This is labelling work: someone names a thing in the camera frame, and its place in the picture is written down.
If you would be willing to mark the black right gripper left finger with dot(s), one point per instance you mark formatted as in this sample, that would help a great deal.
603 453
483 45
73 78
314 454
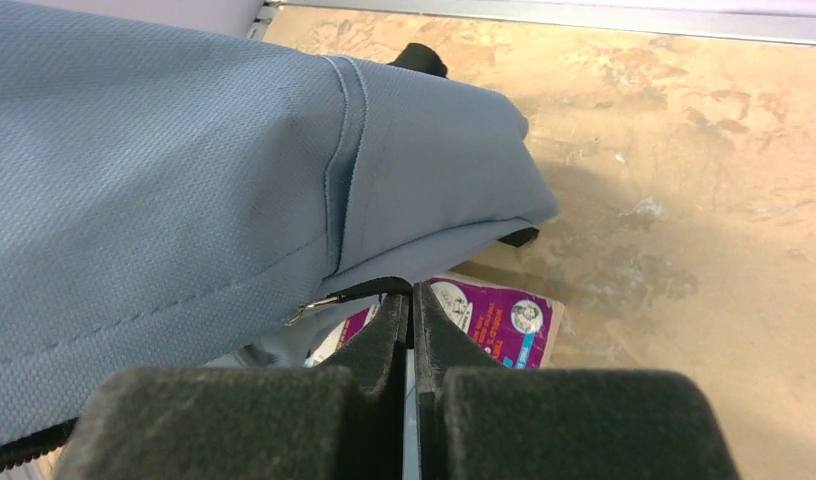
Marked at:
341 419

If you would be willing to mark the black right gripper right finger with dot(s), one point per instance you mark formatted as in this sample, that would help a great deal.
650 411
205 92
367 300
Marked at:
480 420

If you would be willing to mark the purple activity booklet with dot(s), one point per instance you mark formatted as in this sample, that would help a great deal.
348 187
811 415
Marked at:
472 321

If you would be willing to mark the blue student backpack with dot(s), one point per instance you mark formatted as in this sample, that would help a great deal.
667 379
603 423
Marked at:
168 196

